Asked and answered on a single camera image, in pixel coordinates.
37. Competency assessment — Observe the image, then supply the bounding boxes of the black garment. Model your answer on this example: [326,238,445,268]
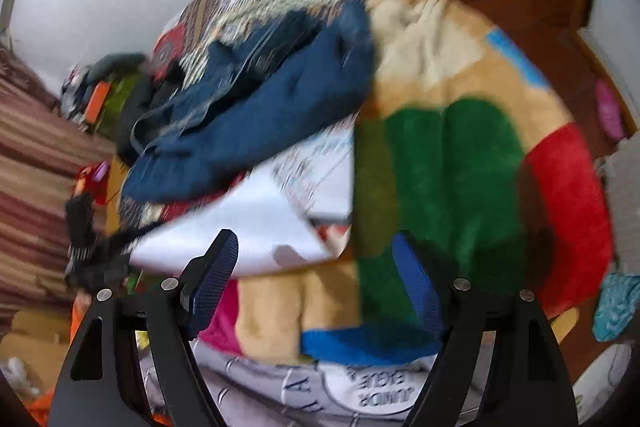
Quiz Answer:
[117,77,176,158]

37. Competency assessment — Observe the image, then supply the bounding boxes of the grey lettered garment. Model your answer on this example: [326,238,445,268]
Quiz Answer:
[140,347,481,427]

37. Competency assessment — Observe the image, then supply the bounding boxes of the white printed cloth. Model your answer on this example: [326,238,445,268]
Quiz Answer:
[132,122,356,278]

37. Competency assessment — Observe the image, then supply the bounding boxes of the teal cloth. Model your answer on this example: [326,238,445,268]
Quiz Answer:
[592,274,640,343]

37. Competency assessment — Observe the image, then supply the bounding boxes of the dark grey plush pillow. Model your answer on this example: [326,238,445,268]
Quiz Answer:
[90,53,148,78]

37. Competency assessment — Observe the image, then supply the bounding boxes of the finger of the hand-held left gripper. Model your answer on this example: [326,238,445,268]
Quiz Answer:
[100,223,167,258]

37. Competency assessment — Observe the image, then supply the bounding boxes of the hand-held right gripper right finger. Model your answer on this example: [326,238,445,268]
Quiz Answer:
[391,232,581,427]

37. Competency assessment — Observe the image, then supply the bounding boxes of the light grey cloth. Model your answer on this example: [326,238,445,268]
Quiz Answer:
[597,142,640,273]

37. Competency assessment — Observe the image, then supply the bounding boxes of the blue denim jacket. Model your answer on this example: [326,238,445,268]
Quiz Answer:
[116,0,377,202]

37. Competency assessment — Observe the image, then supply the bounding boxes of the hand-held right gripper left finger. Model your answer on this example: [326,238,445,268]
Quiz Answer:
[49,228,240,427]

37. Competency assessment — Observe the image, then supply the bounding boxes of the red plush toy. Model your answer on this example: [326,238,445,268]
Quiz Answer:
[75,161,110,206]

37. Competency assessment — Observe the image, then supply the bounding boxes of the orange box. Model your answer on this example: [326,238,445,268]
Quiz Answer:
[82,82,112,125]

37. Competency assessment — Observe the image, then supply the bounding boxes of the pink slipper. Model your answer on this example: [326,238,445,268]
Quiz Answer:
[595,79,626,140]

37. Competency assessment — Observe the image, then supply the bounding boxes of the brown striped curtain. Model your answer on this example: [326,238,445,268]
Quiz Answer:
[0,32,121,323]

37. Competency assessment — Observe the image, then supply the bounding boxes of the white rounded item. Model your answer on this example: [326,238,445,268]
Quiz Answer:
[572,344,633,423]

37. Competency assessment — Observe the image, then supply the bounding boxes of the colourful plush blanket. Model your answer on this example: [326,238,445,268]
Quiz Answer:
[200,0,616,365]

